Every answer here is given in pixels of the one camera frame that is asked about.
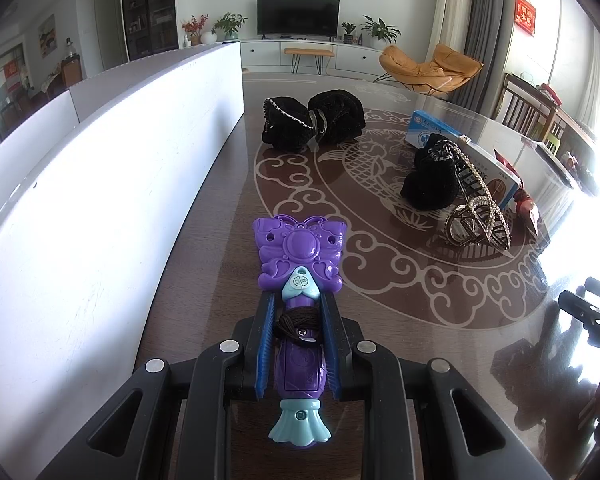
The blue white toothpaste box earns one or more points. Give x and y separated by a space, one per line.
495 180

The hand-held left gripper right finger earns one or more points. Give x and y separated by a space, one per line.
336 355

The grey curtain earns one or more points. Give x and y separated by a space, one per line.
485 10

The red door poster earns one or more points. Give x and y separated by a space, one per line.
12 71

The wooden slatted chair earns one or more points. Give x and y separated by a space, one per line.
525 105

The wooden bench with metal legs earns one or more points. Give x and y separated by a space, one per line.
307 51

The red snack packet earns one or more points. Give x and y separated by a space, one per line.
526 207

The green plant in glass pot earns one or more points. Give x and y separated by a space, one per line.
227 25

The black flat television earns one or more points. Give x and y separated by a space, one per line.
298 16

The large green potted plant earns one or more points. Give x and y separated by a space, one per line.
380 27

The orange lounge chair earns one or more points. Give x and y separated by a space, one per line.
425 67

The white television cabinet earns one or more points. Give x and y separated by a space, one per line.
265 52

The pearl hair claw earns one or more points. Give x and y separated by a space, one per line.
480 187

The small green potted plant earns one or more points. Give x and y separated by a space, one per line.
348 30

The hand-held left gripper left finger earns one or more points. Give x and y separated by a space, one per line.
265 340

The white round vase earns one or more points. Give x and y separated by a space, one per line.
207 38

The dark glass display cabinet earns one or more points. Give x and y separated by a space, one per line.
147 10

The white cardboard box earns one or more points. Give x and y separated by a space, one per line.
105 185

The covered floor air conditioner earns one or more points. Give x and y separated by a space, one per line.
450 15

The red wall hanging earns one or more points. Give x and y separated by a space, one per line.
525 15

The purple butterfly toy wand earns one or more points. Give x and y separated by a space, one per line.
297 250

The black velvet bow pearl trim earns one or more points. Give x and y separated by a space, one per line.
340 110

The red flower arrangement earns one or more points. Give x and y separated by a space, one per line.
195 27

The patterned brown glass desktop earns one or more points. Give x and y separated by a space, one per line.
380 320

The framed wall picture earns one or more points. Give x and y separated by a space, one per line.
47 35

